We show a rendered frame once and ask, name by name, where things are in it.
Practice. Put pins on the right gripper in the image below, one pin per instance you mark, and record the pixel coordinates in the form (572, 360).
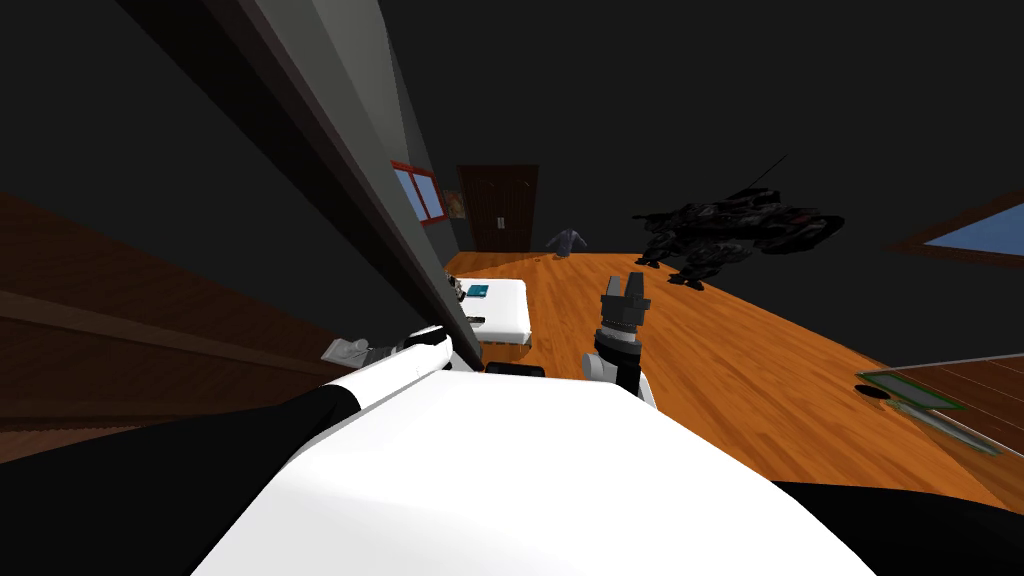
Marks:
(624, 310)

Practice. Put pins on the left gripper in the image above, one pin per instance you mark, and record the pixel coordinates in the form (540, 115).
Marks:
(344, 350)

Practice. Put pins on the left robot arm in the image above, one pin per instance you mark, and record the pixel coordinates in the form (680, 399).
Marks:
(200, 472)

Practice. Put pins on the grey blue jacket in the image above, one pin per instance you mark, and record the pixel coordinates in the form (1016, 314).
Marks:
(566, 242)

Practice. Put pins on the black robot sculpture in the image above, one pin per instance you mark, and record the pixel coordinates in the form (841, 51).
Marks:
(720, 228)

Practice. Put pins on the white bed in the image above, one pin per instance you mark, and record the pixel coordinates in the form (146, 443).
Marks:
(502, 316)

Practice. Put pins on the dark brown wardrobe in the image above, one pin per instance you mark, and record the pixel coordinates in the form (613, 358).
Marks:
(500, 208)

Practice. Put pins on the red framed window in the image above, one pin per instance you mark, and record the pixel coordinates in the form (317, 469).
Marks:
(422, 195)

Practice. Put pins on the dark brown door leaf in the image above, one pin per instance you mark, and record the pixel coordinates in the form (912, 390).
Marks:
(144, 336)

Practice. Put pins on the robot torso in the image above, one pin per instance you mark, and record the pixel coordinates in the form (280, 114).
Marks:
(512, 480)

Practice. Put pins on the brown framed window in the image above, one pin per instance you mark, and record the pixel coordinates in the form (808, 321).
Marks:
(984, 234)

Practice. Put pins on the brown desk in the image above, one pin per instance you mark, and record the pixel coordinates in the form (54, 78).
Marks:
(984, 392)

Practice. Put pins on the small wall picture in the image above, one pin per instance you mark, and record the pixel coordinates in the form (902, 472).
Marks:
(455, 205)

